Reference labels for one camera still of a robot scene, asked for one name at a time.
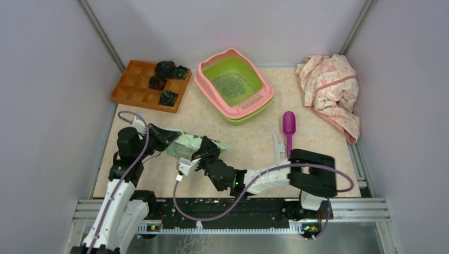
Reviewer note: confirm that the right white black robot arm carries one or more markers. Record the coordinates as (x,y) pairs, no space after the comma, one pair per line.
(310,172)

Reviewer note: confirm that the green cat litter bag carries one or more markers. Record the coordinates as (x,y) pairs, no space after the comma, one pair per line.
(185,145)

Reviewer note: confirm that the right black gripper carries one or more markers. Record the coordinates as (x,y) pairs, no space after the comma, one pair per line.
(208,148)

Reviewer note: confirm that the black small part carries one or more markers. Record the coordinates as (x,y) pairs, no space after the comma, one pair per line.
(157,83)

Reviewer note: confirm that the purple plastic scoop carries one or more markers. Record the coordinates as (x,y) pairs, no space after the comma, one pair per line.
(289,129)

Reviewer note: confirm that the orange compartment tray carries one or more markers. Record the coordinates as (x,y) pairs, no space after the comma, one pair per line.
(133,87)

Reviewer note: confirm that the green litter pellets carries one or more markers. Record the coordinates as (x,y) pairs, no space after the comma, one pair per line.
(231,86)

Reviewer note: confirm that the cream pink printed jacket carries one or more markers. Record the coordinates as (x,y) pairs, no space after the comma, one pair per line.
(330,88)

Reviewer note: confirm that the black part with green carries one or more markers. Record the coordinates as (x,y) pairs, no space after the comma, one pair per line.
(180,72)

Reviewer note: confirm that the white plastic bracket piece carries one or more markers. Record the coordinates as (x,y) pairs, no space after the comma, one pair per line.
(279,148)

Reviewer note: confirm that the black round part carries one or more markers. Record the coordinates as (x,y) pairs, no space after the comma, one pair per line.
(165,69)

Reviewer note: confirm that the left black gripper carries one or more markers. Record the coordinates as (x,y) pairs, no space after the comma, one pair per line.
(164,137)

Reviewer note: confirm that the green and pink litter box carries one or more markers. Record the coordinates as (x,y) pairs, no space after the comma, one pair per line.
(242,109)

